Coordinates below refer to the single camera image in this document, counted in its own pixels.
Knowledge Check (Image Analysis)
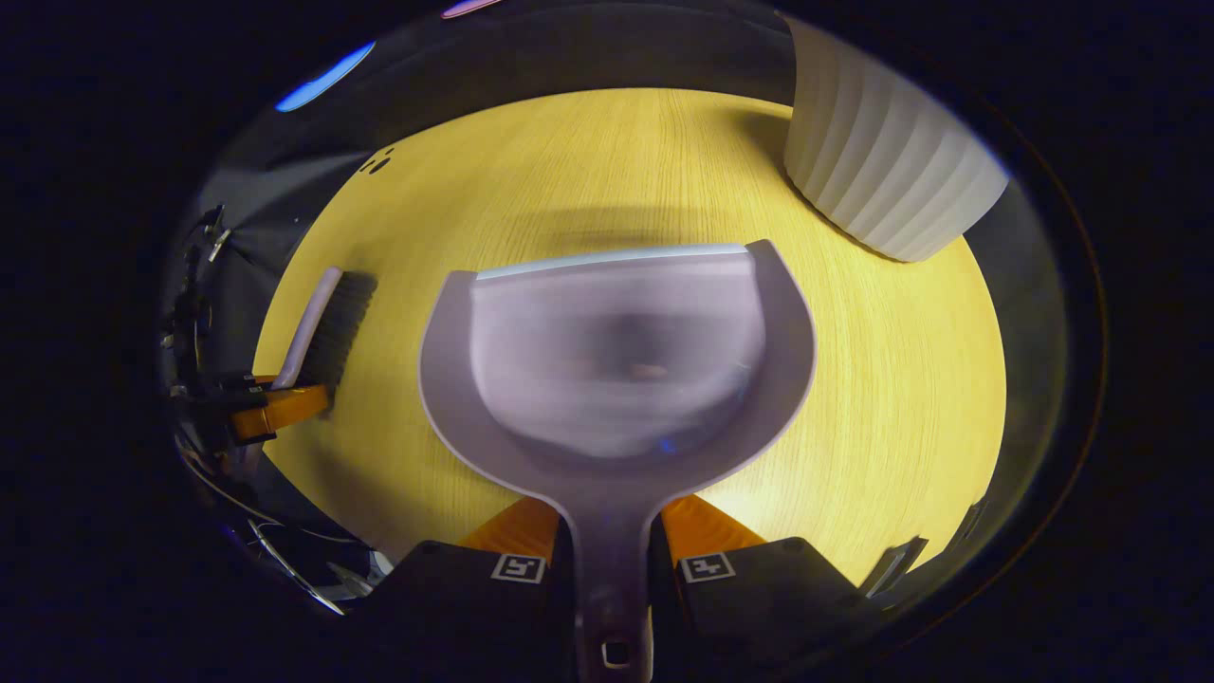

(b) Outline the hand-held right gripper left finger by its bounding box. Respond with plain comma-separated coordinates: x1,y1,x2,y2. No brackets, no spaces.
356,495,577,683

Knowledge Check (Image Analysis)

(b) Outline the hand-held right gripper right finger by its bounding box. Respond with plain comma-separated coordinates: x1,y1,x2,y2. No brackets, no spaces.
648,493,888,683

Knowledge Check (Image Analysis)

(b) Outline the small pink broom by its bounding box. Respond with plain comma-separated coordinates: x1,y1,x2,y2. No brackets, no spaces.
270,266,378,404

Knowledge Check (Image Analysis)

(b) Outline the pink dustpan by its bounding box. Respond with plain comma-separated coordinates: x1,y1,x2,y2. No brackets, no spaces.
417,239,819,683

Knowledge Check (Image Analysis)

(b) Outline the white ribbed garbage bin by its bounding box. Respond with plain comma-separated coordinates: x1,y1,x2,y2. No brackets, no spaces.
782,14,1011,264

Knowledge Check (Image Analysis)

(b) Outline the wooden desktop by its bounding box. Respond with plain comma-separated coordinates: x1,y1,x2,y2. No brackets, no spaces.
251,87,1008,587

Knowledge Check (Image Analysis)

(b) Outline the small black bracket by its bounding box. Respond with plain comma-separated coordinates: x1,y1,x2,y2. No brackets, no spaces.
858,534,930,599

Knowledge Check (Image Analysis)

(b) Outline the black cable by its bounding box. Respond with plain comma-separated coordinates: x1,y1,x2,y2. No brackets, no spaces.
178,444,392,616

